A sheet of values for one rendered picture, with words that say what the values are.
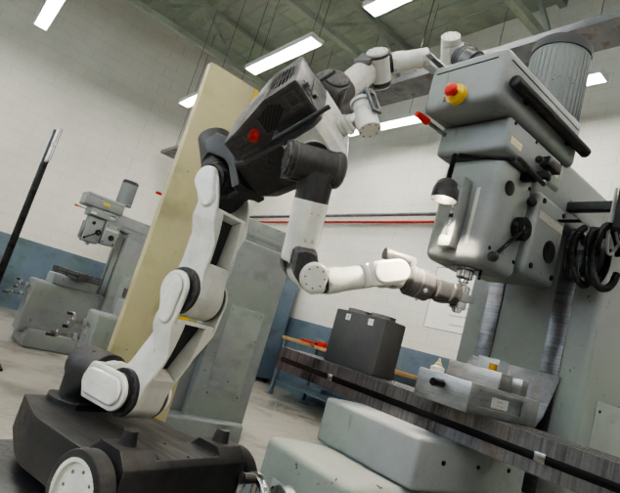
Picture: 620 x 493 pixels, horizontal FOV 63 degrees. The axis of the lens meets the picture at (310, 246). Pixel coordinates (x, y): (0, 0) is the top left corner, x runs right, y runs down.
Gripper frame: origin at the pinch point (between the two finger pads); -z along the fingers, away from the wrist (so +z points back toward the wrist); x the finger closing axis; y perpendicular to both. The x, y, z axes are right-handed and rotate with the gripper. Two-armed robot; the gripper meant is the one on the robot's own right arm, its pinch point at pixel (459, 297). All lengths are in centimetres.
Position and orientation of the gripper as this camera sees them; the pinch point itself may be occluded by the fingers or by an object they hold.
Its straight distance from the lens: 154.4
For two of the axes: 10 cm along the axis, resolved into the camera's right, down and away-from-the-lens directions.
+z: -9.1, -3.2, -2.5
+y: -2.9, 9.4, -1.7
